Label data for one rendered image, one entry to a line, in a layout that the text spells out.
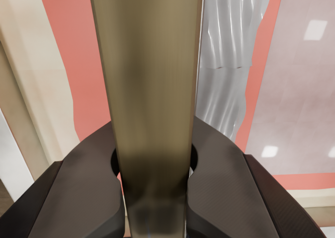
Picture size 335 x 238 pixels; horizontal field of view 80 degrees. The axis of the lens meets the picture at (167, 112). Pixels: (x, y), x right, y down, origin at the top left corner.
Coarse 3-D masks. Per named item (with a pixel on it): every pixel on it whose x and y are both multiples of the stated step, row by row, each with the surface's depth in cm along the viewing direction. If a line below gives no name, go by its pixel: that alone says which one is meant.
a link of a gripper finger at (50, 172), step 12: (48, 168) 8; (36, 180) 8; (48, 180) 8; (24, 192) 7; (36, 192) 7; (48, 192) 7; (24, 204) 7; (36, 204) 7; (12, 216) 6; (24, 216) 6; (36, 216) 6; (0, 228) 6; (12, 228) 6; (24, 228) 6
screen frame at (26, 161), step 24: (0, 48) 20; (0, 72) 20; (0, 96) 20; (0, 120) 20; (24, 120) 23; (0, 144) 21; (24, 144) 23; (0, 168) 23; (24, 168) 23; (312, 216) 34
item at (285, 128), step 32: (320, 64) 22; (96, 96) 23; (256, 96) 24; (288, 96) 24; (320, 96) 24; (96, 128) 25; (256, 128) 26; (288, 128) 27; (320, 128) 27; (288, 160) 29; (320, 160) 30
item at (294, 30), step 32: (64, 0) 18; (288, 0) 19; (320, 0) 19; (64, 32) 20; (288, 32) 21; (320, 32) 21; (64, 64) 21; (96, 64) 21; (256, 64) 22; (288, 64) 22
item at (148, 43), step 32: (96, 0) 5; (128, 0) 5; (160, 0) 5; (192, 0) 5; (96, 32) 6; (128, 32) 5; (160, 32) 5; (192, 32) 5; (128, 64) 6; (160, 64) 6; (192, 64) 6; (128, 96) 6; (160, 96) 6; (192, 96) 7; (128, 128) 7; (160, 128) 7; (192, 128) 8; (128, 160) 8; (160, 160) 8; (128, 192) 9; (160, 192) 8; (160, 224) 10
